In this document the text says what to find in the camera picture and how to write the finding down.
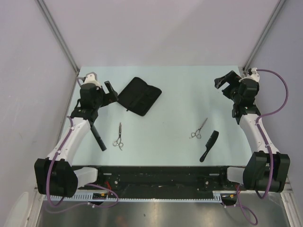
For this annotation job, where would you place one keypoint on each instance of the right silver scissors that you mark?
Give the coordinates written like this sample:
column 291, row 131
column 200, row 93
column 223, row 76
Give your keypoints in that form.
column 197, row 133

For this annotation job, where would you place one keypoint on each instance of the long black barber comb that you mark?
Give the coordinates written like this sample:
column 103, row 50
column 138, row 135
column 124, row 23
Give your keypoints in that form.
column 98, row 138

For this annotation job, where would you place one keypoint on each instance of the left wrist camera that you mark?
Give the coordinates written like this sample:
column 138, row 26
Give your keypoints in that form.
column 92, row 79

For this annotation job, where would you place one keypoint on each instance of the silver scissors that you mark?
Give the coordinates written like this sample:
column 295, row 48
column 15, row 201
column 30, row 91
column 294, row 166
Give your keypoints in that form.
column 118, row 142
column 197, row 133

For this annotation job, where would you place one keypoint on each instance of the black handle comb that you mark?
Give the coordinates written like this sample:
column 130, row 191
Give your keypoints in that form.
column 210, row 143

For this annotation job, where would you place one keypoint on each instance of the left silver scissors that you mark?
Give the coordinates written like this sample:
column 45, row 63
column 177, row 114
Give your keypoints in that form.
column 118, row 142

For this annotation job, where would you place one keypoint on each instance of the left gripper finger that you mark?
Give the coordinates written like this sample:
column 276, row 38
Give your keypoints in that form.
column 109, row 87
column 112, row 96

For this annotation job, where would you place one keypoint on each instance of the white cable duct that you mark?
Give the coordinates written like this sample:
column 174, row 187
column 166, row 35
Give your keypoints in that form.
column 91, row 196

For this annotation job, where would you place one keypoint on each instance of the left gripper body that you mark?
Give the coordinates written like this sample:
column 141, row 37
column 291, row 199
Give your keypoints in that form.
column 103, row 99

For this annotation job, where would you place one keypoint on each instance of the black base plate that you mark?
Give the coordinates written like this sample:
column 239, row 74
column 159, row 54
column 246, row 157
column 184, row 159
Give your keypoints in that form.
column 164, row 180

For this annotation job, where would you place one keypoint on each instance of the black zip tool case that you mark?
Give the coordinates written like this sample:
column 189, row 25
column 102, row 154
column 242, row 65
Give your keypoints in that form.
column 138, row 97

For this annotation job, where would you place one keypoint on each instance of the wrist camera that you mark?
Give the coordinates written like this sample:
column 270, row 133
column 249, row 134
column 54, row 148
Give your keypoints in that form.
column 92, row 79
column 252, row 74

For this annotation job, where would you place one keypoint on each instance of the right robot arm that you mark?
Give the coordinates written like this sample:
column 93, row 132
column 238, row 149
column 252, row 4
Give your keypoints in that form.
column 267, row 169

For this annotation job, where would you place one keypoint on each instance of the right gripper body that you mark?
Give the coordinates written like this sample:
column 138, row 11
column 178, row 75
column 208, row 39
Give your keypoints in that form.
column 232, row 90

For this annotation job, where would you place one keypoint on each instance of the aluminium frame post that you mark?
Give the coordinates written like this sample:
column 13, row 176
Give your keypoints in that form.
column 57, row 34
column 275, row 13

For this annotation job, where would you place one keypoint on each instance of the left aluminium frame post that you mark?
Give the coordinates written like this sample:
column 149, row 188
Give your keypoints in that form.
column 57, row 34

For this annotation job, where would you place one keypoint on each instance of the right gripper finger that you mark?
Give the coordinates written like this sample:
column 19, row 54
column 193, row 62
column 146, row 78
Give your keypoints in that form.
column 231, row 75
column 218, row 82

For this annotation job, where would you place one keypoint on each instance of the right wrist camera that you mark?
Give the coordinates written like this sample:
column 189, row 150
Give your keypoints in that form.
column 252, row 74

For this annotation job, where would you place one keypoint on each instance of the right aluminium frame post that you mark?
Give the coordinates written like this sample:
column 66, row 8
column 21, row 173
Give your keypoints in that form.
column 275, row 13

